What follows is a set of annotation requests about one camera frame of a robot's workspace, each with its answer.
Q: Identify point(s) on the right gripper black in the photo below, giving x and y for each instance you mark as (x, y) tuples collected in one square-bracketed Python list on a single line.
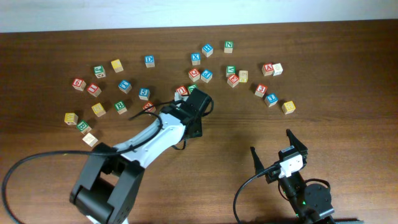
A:
[(301, 147)]

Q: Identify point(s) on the yellow S block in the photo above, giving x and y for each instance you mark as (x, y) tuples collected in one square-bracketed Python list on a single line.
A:
[(98, 109), (288, 107)]

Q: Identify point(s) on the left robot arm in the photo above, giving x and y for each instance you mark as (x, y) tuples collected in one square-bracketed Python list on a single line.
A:
[(108, 184)]

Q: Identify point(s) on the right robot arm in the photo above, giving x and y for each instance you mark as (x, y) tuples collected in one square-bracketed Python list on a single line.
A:
[(310, 199)]

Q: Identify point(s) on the red U block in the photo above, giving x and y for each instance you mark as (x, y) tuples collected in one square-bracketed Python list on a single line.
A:
[(182, 91)]

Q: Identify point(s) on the green Z block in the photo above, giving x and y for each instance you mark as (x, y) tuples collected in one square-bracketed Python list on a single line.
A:
[(191, 88)]

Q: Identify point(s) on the red Q block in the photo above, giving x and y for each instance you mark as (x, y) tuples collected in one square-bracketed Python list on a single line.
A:
[(194, 75)]

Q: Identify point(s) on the blue P block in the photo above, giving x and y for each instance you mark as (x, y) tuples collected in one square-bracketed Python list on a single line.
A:
[(206, 75)]

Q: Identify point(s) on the red Y block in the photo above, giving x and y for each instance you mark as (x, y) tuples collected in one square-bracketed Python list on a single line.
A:
[(149, 107)]

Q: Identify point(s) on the blue 5 block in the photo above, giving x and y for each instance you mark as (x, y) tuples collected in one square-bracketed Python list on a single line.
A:
[(144, 94)]

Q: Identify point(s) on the red E block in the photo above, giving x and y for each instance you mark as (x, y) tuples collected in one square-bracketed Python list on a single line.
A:
[(233, 80)]

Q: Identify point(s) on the blue X block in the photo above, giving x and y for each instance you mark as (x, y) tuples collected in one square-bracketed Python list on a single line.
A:
[(196, 58)]

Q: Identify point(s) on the blue L block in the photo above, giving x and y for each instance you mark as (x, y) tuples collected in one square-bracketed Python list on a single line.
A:
[(271, 100)]

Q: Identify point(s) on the green V block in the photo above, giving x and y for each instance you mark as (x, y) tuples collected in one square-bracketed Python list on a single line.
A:
[(230, 70)]

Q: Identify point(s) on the blue H block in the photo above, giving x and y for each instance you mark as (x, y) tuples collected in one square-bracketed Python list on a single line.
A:
[(207, 50)]

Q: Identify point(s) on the plain yellow-print block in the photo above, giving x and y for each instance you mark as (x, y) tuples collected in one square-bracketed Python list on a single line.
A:
[(243, 76)]

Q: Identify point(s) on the red 3 block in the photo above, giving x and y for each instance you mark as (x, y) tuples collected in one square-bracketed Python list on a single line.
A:
[(260, 90)]

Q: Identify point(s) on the blue D block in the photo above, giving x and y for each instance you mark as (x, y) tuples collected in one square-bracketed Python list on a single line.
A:
[(149, 61)]

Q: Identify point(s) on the blue T block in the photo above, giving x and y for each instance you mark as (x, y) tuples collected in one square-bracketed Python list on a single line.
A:
[(125, 86)]

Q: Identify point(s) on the green B block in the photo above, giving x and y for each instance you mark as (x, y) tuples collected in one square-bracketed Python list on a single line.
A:
[(120, 107)]

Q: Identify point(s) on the green N block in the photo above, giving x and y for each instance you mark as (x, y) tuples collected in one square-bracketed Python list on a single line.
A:
[(228, 47)]

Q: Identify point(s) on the red A block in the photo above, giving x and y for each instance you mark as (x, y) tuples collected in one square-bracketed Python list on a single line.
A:
[(267, 69)]

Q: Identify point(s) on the plain white picture block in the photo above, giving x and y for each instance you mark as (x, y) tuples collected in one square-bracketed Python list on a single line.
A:
[(277, 69)]

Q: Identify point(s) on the yellow block top left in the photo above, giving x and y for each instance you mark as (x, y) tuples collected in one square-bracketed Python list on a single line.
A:
[(117, 65)]

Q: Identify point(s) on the green J block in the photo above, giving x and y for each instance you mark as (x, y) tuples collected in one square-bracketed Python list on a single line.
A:
[(99, 71)]

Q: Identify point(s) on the red I block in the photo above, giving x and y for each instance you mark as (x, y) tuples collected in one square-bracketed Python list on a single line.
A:
[(94, 90)]

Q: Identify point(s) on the plain wooden block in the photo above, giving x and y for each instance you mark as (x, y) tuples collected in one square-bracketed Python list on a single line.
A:
[(90, 140)]

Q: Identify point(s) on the green E block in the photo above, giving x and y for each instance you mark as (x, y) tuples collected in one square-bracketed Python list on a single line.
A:
[(83, 127)]

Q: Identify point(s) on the red 6 block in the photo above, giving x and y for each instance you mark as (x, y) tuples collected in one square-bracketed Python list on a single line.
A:
[(79, 84)]

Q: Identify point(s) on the yellow W block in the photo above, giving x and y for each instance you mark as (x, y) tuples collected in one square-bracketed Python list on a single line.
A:
[(71, 118)]

